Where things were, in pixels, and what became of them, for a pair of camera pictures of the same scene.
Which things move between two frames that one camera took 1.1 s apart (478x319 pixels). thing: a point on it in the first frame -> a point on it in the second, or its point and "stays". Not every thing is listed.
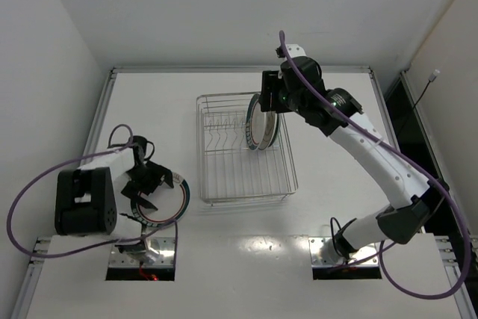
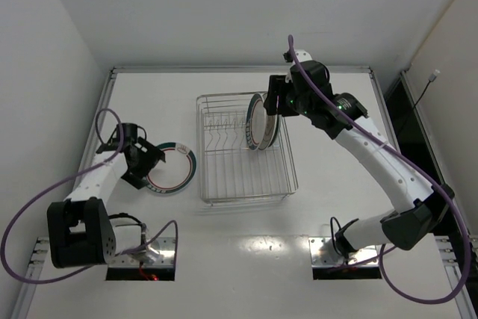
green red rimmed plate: x=256 y=123 stays
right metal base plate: x=367 y=256 stays
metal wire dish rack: x=230 y=171 stays
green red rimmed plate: x=172 y=203 -> x=176 y=172
